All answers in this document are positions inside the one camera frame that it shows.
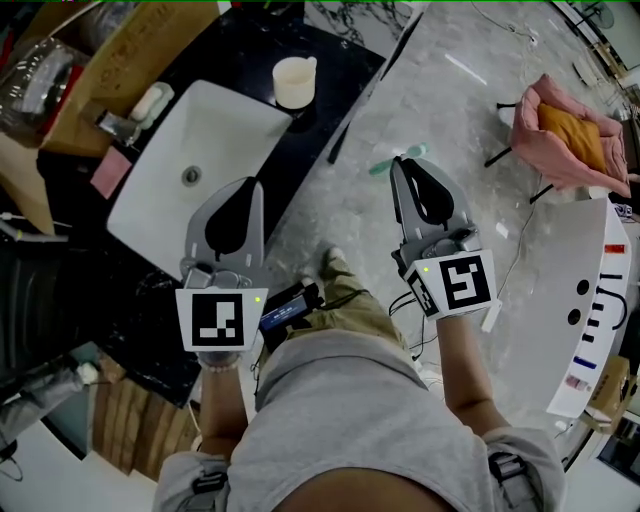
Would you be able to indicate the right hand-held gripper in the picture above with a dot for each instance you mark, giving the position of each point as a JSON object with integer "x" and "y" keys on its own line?
{"x": 460, "y": 282}

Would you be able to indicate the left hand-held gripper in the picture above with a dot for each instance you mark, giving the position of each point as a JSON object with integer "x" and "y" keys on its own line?
{"x": 217, "y": 320}

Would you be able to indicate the green toothbrush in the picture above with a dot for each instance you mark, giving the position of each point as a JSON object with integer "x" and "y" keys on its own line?
{"x": 417, "y": 149}

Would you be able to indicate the white cup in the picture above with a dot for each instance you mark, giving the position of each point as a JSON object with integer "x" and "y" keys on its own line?
{"x": 295, "y": 87}

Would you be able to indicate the person's left forearm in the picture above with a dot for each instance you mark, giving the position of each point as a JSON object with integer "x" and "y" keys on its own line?
{"x": 222, "y": 405}

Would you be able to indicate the person's right forearm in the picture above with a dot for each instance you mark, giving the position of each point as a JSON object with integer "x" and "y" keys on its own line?
{"x": 467, "y": 370}

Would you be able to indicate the black device with screen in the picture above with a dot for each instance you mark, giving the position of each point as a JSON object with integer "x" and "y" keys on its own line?
{"x": 285, "y": 312}

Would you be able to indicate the person's white shoe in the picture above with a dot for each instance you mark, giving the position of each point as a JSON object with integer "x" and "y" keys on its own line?
{"x": 334, "y": 254}

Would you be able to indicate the white sink basin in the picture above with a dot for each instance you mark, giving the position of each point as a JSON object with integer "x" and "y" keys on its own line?
{"x": 200, "y": 130}

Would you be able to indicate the person's khaki trousers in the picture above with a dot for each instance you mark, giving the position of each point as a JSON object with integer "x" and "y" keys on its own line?
{"x": 350, "y": 305}

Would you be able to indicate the white power adapter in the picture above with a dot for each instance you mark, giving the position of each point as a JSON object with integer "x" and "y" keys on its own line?
{"x": 491, "y": 320}

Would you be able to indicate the pink sponge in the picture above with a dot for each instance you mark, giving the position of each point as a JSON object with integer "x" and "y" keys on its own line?
{"x": 111, "y": 171}

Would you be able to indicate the white curved desk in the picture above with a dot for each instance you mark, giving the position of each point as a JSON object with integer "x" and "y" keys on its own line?
{"x": 550, "y": 280}

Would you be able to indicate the pink chair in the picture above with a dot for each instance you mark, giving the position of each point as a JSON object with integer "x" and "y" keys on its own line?
{"x": 565, "y": 155}

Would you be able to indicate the chrome faucet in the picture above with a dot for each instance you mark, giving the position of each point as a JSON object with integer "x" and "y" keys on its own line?
{"x": 120, "y": 129}

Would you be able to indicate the orange cushion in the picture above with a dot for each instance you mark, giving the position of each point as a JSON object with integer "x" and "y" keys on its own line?
{"x": 572, "y": 135}

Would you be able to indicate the black marble counter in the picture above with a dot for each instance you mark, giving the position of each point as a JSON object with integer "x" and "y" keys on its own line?
{"x": 240, "y": 55}

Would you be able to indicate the white marble slab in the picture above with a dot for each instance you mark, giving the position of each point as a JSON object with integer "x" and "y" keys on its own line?
{"x": 350, "y": 20}

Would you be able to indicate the black suitcase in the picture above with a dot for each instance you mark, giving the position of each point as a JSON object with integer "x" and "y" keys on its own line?
{"x": 35, "y": 300}

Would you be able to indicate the large cardboard box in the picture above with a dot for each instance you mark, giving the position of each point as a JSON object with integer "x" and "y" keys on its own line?
{"x": 140, "y": 50}

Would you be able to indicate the wooden pallet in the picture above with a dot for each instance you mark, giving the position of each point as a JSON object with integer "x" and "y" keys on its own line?
{"x": 145, "y": 430}

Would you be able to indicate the person's grey shirt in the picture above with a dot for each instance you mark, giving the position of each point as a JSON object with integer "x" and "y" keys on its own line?
{"x": 360, "y": 415}

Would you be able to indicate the clear plastic container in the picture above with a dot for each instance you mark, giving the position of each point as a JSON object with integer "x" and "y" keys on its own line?
{"x": 35, "y": 85}

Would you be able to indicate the small cardboard box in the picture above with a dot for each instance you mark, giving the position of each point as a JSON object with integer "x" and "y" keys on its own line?
{"x": 612, "y": 390}

